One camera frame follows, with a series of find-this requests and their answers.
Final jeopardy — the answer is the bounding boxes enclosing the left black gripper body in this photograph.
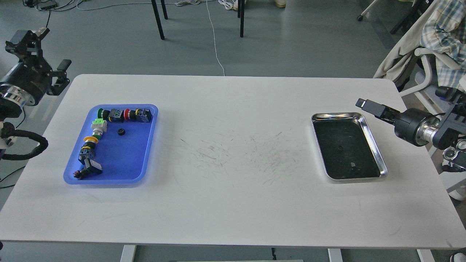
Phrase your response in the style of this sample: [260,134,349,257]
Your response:
[1,62,53,106]

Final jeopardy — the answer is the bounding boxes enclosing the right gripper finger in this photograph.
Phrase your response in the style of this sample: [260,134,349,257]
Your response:
[356,98,400,126]

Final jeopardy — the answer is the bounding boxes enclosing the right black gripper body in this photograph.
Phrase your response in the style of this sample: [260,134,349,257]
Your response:
[394,108,433,147]

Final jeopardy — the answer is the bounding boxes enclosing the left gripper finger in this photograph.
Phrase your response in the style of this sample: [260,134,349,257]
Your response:
[5,28,50,68]
[47,59,72,96]

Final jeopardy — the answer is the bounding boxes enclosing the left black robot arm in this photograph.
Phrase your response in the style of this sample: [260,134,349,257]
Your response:
[0,28,71,161]

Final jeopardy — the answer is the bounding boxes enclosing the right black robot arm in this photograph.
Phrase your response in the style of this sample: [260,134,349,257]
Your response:
[355,86,466,172]

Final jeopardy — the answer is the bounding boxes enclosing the silver metal tray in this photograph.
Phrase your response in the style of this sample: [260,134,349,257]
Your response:
[311,112,388,182]

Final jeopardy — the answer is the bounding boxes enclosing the beige cloth on chair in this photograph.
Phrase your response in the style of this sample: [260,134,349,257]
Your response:
[373,0,439,92]

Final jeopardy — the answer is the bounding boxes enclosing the blue plastic tray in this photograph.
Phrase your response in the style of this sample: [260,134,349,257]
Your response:
[63,104,158,184]

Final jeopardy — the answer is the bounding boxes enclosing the plaid shirt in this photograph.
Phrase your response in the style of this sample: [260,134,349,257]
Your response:
[420,0,466,88]

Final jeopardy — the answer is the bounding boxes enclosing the black table legs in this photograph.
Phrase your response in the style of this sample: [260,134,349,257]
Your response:
[151,0,245,40]

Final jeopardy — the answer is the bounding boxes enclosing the light green button switch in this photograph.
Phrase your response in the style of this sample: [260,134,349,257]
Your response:
[91,118,107,136]

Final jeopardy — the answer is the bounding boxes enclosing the black floor cable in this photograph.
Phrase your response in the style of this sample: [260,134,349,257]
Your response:
[0,0,88,188]

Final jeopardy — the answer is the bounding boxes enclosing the green push button switch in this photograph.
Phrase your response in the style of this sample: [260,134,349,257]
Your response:
[97,108,124,123]

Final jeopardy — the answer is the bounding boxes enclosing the yellow push button switch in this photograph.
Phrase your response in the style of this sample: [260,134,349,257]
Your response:
[78,135,100,165]

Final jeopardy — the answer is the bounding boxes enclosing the red push button switch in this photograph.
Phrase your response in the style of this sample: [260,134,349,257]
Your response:
[123,109,153,123]

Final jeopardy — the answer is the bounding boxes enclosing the white floor cable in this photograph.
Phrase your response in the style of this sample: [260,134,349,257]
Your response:
[76,0,233,76]

